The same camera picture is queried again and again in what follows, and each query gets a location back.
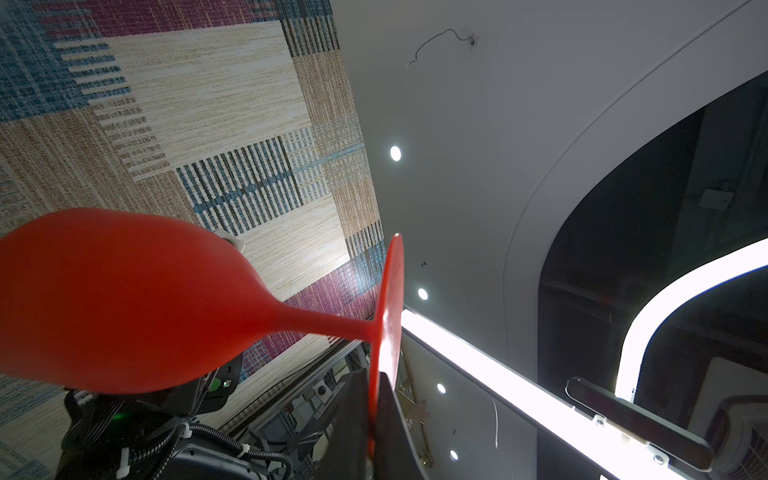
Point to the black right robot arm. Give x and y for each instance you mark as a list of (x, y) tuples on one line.
[(157, 435)]

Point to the long ceiling light panel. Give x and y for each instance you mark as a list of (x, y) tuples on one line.
[(614, 457)]

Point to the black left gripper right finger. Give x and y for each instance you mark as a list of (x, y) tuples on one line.
[(394, 455)]

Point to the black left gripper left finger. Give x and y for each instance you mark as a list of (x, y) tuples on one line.
[(345, 457)]

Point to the curved ceiling light strip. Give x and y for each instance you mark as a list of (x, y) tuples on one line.
[(687, 287)]

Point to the red wine glass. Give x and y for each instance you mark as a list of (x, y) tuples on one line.
[(124, 303)]

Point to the ceiling air conditioner vent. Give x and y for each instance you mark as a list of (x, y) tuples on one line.
[(738, 436)]

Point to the black overhead camera bar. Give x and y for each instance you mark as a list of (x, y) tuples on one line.
[(661, 438)]

